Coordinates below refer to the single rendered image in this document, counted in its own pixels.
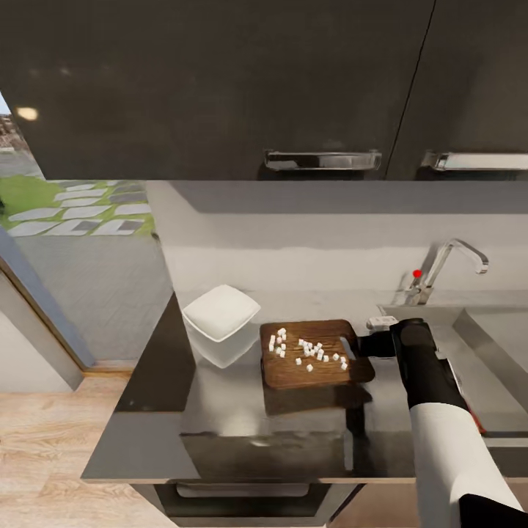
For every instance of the cabinet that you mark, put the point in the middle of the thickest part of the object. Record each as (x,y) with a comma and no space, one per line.
(384,90)

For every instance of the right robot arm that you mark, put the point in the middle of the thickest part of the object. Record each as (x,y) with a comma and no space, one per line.
(458,483)

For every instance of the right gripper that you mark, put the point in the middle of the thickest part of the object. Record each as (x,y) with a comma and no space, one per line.
(368,346)

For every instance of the bowl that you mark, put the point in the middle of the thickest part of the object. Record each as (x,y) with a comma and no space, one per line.
(221,312)

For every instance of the fixed window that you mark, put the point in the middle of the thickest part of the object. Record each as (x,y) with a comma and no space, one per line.
(85,256)

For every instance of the dishwasher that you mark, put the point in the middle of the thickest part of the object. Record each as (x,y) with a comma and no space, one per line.
(248,505)

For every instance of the cutting board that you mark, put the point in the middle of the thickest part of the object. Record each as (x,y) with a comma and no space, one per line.
(281,370)

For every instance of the drop in sink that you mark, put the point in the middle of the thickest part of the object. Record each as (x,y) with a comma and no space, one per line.
(487,346)

